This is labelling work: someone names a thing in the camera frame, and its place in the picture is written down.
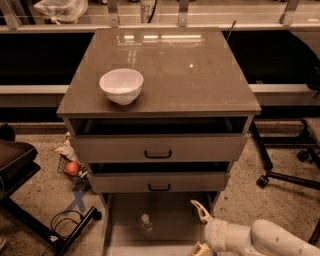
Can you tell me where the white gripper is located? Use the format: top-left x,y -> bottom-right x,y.
191,200 -> 228,256

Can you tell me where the black wire basket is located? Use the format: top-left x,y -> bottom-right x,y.
57,155 -> 88,184

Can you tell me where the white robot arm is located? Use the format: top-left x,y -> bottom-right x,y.
191,200 -> 320,256

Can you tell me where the bottom open grey drawer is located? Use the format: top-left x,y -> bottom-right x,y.
102,192 -> 216,256

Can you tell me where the snack bag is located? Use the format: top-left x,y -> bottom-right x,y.
54,132 -> 78,162

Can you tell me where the white ceramic bowl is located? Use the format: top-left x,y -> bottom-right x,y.
99,68 -> 144,105

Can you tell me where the black chair left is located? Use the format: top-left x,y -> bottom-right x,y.
0,123 -> 102,256

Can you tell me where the red apple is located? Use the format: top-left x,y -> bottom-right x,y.
65,161 -> 80,176

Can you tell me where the grey drawer cabinet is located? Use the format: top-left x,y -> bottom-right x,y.
58,28 -> 260,255

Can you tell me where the top grey drawer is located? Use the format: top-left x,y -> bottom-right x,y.
67,116 -> 250,163

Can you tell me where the white numbered container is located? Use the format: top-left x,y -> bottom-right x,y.
140,0 -> 157,23

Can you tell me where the middle grey drawer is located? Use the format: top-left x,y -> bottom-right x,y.
88,162 -> 230,193

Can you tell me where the clear plastic water bottle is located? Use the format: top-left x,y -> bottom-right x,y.
140,213 -> 153,238

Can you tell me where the black cable on floor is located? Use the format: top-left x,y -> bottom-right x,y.
40,209 -> 86,256

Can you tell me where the clear plastic bag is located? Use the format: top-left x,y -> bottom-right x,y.
33,0 -> 88,24

